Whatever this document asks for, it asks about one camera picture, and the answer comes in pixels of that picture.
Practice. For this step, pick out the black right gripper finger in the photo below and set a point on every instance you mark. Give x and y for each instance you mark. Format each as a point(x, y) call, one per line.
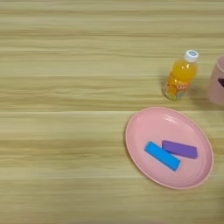
point(222, 82)

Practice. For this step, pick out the pink plastic cup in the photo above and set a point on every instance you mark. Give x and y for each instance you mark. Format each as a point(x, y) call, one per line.
point(215, 93)

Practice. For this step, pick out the orange juice bottle white cap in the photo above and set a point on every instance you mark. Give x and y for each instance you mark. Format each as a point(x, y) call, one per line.
point(180, 77)

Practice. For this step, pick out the pink round plate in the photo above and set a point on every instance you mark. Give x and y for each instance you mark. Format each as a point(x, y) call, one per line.
point(175, 128)

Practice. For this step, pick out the purple rectangular block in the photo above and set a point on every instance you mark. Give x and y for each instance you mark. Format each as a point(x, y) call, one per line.
point(180, 149)

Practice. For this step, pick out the blue rectangular block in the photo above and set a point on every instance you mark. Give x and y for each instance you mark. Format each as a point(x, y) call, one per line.
point(162, 156)

